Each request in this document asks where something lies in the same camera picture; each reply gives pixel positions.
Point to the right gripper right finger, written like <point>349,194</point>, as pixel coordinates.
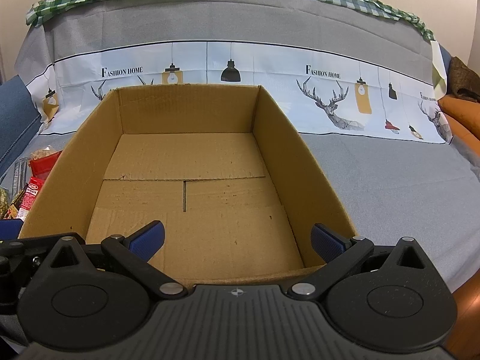
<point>342,256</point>

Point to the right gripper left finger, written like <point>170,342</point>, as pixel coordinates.
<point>131,255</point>

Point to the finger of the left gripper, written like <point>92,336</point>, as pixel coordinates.
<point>10,229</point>

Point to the red spicy snack packet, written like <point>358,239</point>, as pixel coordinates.
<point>32,190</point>

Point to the plain red snack packet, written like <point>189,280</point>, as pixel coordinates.
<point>41,168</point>

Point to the clear bag of crackers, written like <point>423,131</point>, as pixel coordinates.
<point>43,152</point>

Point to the clear bag pale snacks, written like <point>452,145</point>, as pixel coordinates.
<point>4,202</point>

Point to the black gold snack packet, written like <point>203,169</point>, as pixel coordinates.
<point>14,207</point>

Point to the silver foil snack packet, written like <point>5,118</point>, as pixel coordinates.
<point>20,175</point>

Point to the blue sofa armrest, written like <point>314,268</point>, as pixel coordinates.
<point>19,121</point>

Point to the brown cardboard box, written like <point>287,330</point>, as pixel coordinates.
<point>220,166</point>

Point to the grey deer-print sofa cover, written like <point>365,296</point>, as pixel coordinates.
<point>358,90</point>

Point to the orange cushion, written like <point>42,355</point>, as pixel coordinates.
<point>463,111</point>

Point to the brown fuzzy cloth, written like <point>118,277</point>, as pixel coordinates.
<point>463,83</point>

